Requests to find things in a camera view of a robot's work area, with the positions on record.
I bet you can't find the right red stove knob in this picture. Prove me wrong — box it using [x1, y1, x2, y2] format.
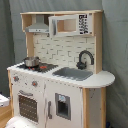
[32, 81, 38, 87]

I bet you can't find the wooden toy kitchen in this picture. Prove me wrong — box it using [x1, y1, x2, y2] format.
[8, 10, 115, 128]

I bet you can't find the white toy oven door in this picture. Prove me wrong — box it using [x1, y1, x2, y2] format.
[12, 86, 44, 128]

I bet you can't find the white object at left edge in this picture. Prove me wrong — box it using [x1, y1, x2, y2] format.
[0, 94, 10, 107]

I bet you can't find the white cupboard door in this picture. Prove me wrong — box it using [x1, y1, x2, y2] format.
[45, 81, 82, 128]

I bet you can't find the grey range hood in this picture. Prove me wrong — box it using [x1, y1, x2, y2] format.
[25, 15, 49, 33]

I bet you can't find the grey ice dispenser panel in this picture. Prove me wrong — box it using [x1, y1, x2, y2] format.
[55, 93, 71, 120]

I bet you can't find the black toy stovetop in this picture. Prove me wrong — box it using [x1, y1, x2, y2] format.
[20, 63, 56, 73]

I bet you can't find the grey toy sink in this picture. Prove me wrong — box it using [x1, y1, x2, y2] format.
[53, 67, 92, 81]

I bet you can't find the white toy microwave door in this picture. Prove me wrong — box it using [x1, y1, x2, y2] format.
[49, 14, 93, 37]

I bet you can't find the silver toy pot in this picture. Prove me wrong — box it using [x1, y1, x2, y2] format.
[24, 56, 40, 67]

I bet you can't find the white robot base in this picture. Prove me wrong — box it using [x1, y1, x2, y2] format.
[5, 116, 37, 128]

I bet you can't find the black toy faucet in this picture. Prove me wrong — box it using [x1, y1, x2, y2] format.
[76, 50, 94, 70]

